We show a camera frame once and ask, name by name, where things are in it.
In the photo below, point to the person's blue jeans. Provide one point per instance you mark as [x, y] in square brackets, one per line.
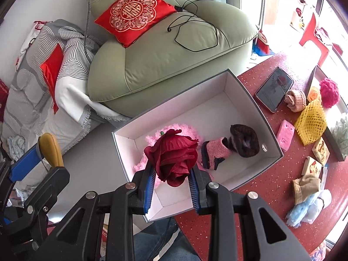
[163, 244]

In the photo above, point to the black smartphone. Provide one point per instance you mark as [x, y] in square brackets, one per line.
[274, 89]

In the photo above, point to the red embroidered cushion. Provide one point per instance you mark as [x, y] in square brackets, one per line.
[133, 13]

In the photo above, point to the red broom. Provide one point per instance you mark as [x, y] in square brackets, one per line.
[262, 40]

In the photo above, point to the red cloth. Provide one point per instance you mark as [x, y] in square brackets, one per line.
[51, 70]

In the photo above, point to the blue and white sachet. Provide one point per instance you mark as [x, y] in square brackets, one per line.
[325, 176]

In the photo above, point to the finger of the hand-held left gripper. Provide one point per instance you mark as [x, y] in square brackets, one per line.
[24, 163]
[55, 179]

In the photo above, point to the white tissue bundle with bow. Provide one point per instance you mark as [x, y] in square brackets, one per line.
[320, 204]

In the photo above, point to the green leather sofa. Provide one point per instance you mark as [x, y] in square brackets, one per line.
[163, 65]

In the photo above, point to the dark grey box lid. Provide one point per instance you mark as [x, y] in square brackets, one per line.
[337, 149]

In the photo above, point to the yellow foam fruit net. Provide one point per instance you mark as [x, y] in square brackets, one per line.
[311, 122]

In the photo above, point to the orange fabric flower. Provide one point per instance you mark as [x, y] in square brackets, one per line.
[314, 94]

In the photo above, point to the pink sponge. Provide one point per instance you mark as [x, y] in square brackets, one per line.
[285, 134]

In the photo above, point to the red fabric rose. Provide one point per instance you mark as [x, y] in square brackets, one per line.
[171, 157]

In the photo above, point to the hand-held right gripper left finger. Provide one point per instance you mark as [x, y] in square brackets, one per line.
[149, 190]

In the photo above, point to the pink fluffy cloth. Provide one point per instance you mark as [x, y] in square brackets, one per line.
[152, 138]

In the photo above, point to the yellow powder puff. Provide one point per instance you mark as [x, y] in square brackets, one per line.
[50, 149]

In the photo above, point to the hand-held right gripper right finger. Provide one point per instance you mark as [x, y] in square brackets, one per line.
[194, 194]

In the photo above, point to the red plastic stool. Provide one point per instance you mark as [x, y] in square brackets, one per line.
[312, 35]

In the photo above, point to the dark striped knitted sock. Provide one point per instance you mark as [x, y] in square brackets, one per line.
[244, 138]

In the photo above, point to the grey cardboard box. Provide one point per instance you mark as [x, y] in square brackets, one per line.
[206, 106]

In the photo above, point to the light blue fluffy cloth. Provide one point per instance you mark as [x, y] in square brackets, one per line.
[297, 212]

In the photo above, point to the magenta fluffy pompom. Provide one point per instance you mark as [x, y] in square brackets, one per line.
[329, 92]

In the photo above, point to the green bath pouf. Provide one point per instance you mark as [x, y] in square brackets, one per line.
[341, 130]

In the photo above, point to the beige sock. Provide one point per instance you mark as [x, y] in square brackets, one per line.
[306, 189]

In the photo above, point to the grey striped blanket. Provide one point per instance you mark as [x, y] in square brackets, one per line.
[30, 92]

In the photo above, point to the pink knitted sock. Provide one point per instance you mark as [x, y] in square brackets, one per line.
[214, 149]

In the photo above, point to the peach rolled sock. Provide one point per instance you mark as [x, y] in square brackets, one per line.
[295, 100]

